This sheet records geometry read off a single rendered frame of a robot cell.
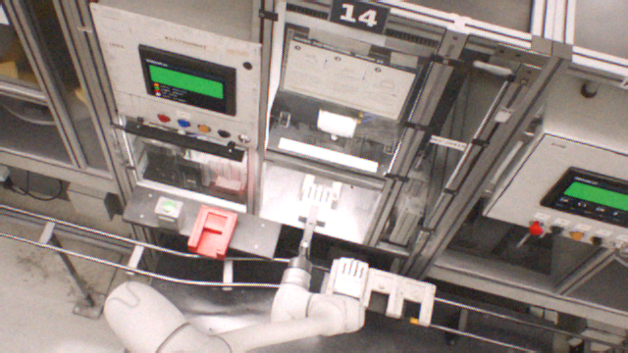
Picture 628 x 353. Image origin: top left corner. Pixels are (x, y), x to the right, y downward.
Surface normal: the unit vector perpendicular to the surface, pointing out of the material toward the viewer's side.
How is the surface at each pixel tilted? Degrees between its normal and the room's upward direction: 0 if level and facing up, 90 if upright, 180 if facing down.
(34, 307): 0
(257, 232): 0
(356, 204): 0
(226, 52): 90
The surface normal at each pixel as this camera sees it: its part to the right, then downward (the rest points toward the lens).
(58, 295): 0.10, -0.47
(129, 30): -0.24, 0.84
